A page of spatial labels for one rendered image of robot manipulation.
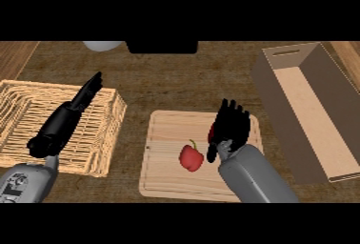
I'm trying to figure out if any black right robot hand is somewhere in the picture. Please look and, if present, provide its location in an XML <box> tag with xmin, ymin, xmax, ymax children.
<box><xmin>205</xmin><ymin>98</ymin><xmax>252</xmax><ymax>164</ymax></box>

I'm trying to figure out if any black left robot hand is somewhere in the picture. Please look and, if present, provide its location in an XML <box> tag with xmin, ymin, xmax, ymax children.
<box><xmin>25</xmin><ymin>71</ymin><xmax>104</xmax><ymax>159</ymax></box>

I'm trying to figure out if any pale wooden cutting board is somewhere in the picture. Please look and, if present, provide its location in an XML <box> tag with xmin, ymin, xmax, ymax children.
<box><xmin>137</xmin><ymin>110</ymin><xmax>264</xmax><ymax>203</ymax></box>

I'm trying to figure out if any brown cardboard box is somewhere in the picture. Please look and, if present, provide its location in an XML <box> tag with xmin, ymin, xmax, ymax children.
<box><xmin>249</xmin><ymin>41</ymin><xmax>360</xmax><ymax>186</ymax></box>

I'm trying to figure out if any woven wicker basket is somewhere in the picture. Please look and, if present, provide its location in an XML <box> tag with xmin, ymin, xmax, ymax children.
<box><xmin>0</xmin><ymin>79</ymin><xmax>128</xmax><ymax>178</ymax></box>

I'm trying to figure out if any red bell pepper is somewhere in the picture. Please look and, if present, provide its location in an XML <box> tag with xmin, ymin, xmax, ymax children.
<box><xmin>178</xmin><ymin>138</ymin><xmax>205</xmax><ymax>173</ymax></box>

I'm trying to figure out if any pale grey round object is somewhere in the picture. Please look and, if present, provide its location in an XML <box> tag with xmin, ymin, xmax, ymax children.
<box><xmin>81</xmin><ymin>41</ymin><xmax>125</xmax><ymax>52</ymax></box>

